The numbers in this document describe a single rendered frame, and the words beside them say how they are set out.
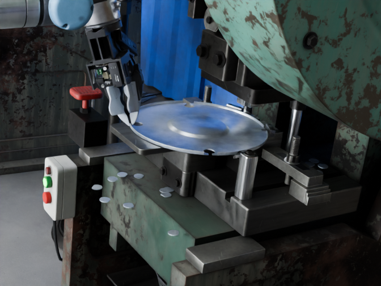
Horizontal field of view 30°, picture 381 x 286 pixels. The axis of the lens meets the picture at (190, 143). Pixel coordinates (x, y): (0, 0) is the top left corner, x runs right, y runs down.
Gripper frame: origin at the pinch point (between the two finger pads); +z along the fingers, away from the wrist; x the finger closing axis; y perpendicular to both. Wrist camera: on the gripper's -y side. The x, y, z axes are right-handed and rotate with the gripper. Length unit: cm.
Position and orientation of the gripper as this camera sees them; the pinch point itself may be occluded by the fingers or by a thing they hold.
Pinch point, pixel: (130, 118)
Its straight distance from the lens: 144.9
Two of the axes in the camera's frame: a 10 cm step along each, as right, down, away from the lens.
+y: -1.9, 3.5, -9.2
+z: 2.1, 9.2, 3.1
